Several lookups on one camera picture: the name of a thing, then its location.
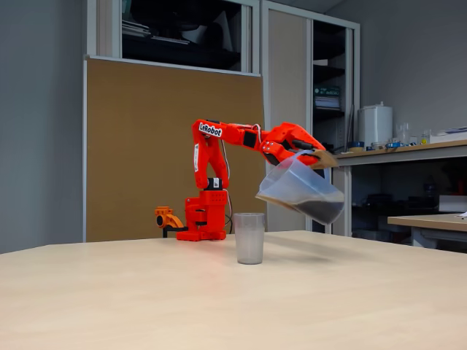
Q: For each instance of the clear glass beaker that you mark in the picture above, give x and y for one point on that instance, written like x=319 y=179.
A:
x=403 y=135

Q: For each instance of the white paper sheet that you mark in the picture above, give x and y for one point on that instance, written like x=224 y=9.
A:
x=462 y=215

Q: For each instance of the low wooden top table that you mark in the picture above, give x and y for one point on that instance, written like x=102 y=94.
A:
x=427 y=220

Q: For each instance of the white cylindrical container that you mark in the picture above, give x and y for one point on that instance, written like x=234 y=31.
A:
x=376 y=125

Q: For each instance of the white folded sheet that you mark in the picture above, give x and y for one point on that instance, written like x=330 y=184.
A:
x=222 y=33

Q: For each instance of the stack of white documents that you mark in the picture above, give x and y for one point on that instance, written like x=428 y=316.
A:
x=327 y=103

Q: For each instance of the grey shelf cabinet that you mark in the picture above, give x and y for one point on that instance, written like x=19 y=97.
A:
x=288 y=91

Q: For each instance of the stack of papers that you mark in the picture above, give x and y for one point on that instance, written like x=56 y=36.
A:
x=135 y=29

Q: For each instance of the blue tape roll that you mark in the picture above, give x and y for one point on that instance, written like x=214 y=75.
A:
x=359 y=144

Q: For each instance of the tan tape roll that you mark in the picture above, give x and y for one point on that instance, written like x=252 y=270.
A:
x=356 y=149

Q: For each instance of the orange table clamp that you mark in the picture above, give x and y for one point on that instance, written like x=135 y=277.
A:
x=168 y=218

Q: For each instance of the small blue item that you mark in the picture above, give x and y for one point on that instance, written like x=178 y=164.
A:
x=394 y=144

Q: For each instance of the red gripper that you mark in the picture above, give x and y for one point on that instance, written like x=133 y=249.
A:
x=300 y=138

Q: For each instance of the wooden top workbench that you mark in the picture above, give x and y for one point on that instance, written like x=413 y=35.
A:
x=401 y=153

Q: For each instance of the red robot arm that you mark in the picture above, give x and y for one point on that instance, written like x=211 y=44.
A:
x=208 y=160

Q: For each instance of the white storage box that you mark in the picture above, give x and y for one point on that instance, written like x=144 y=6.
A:
x=452 y=204

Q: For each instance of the flat white box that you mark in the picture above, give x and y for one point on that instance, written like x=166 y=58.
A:
x=448 y=136

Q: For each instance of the brown pin board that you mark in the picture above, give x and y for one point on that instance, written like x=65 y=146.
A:
x=138 y=146

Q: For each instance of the clear plastic cup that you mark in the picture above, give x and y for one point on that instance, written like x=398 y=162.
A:
x=249 y=244

